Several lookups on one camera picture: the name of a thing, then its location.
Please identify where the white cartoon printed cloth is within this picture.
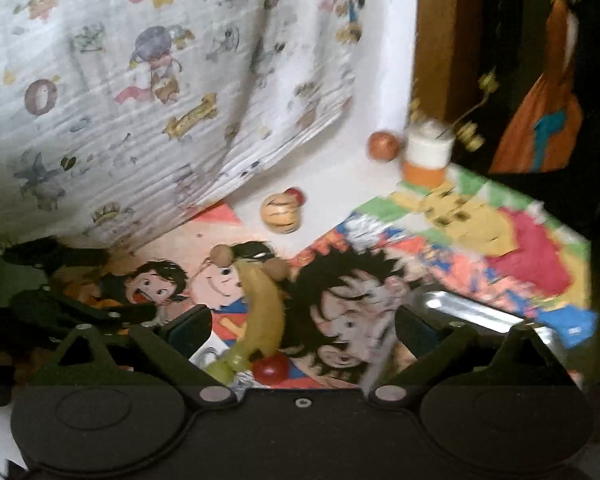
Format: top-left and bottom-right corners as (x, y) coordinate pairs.
(0, 0), (368, 256)

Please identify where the wall poster orange dress figure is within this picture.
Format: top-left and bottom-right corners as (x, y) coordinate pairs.
(455, 0), (600, 213)

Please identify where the colourful cartoon printed mat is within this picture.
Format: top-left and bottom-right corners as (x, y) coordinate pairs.
(50, 165), (600, 391)

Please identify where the tan striped round fruit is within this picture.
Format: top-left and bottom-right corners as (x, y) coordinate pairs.
(260, 192), (301, 235)

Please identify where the white and orange cup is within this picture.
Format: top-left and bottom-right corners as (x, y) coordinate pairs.
(402, 120), (454, 188)

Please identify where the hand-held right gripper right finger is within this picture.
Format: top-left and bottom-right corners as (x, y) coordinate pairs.
(367, 305), (583, 404)

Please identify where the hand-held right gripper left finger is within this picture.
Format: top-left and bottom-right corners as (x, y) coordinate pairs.
(45, 305), (232, 404)

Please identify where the yellow banana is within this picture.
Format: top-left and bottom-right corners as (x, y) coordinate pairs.
(237, 259), (287, 362)

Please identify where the reddish brown round fruit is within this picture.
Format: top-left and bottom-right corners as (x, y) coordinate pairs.
(369, 131), (402, 162)

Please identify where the brown wooden frame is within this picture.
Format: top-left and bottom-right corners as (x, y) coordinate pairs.
(417, 0), (476, 126)

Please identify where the twig with yellow flowers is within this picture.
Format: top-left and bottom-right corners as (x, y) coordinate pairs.
(409, 71), (500, 152)

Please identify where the green grape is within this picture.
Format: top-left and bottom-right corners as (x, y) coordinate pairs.
(205, 347), (246, 381)

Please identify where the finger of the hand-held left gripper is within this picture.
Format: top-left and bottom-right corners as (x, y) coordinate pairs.
(0, 241), (115, 283)
(10, 286), (160, 335)

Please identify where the metal tray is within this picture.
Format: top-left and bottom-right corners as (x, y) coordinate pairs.
(405, 289), (566, 361)

